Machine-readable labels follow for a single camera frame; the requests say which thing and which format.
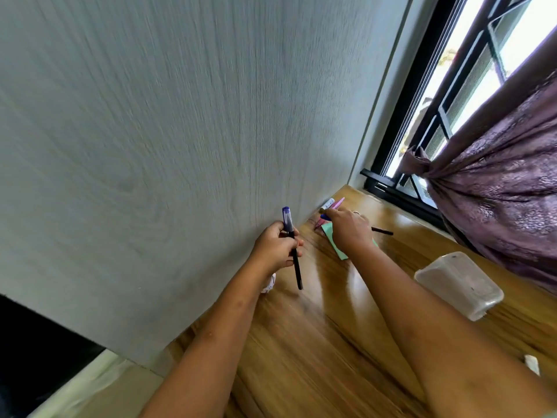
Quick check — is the person's left hand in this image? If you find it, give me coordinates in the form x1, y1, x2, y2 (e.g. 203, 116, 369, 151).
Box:
250, 221, 304, 275

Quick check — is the person's right hand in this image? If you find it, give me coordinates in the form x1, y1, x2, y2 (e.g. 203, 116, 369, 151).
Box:
324, 207, 375, 256

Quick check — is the green sticky note pad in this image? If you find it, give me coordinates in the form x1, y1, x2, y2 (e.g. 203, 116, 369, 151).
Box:
321, 221, 379, 261

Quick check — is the pink highlighter pen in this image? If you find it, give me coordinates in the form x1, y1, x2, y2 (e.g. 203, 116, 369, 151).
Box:
314, 197, 346, 231

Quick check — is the dark pen blue cap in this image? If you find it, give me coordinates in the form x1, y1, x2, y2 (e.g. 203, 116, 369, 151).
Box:
281, 206, 304, 291

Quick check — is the clear plastic container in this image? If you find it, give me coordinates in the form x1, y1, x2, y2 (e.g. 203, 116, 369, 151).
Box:
414, 251, 505, 322

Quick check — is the person's left forearm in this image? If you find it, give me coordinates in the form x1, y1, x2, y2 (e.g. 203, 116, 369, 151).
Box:
139, 256, 262, 418

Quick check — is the person's right forearm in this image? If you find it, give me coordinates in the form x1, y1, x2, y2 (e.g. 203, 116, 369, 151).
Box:
348, 243, 557, 418

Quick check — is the purple patterned curtain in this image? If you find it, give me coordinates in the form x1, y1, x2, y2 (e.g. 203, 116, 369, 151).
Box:
396, 28, 557, 297

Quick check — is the black chair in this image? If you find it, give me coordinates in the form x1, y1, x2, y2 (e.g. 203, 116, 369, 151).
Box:
0, 293, 107, 418

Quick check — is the black window frame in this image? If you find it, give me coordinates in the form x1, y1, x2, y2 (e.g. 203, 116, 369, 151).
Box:
360, 0, 557, 233

